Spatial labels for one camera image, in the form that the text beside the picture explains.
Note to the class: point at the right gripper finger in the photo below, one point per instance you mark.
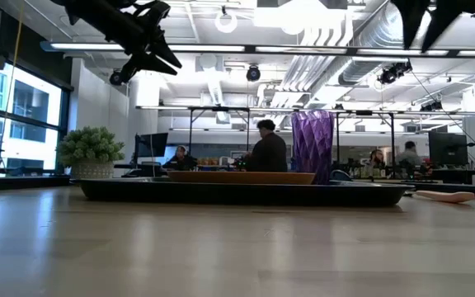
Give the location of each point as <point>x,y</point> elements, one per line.
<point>441,16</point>
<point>410,16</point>

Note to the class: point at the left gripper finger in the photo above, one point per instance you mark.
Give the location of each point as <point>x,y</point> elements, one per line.
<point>155,65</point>
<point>165,51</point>

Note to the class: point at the orange round plate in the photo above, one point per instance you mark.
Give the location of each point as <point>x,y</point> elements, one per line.
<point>241,178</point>

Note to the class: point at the purple faceted cup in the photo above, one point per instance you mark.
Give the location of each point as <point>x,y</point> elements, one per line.
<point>311,144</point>

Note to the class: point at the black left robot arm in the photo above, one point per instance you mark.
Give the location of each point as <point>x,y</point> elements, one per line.
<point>68,4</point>

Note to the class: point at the black rectangular serving tray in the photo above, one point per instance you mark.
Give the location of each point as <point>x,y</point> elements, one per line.
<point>221,196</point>

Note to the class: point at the long linear ceiling light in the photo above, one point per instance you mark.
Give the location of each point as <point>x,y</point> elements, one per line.
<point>97,46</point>

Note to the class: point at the black ceiling spotlight cluster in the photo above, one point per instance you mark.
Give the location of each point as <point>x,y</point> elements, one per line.
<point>432,106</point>
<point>394,72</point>

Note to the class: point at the black computer monitor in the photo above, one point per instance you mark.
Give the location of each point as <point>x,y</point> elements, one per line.
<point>448,148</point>
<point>153,144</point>

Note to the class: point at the person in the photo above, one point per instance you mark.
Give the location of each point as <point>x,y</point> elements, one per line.
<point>409,154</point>
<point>377,158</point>
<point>180,161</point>
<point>268,152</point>

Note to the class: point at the green potted plant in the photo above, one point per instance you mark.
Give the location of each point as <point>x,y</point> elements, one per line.
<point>89,144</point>

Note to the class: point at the large window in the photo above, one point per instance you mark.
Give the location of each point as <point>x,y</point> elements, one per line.
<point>31,103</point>

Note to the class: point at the grey rounded chair back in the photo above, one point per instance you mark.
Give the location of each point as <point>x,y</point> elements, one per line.
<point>340,176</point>

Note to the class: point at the silver ceiling air duct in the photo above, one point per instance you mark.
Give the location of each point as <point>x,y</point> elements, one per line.
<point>373,33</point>

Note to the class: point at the black ceiling camera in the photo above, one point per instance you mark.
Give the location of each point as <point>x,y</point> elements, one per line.
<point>253,74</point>
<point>116,78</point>

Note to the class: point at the black metal station frame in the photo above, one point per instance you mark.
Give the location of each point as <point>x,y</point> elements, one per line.
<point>363,112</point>
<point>221,109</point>

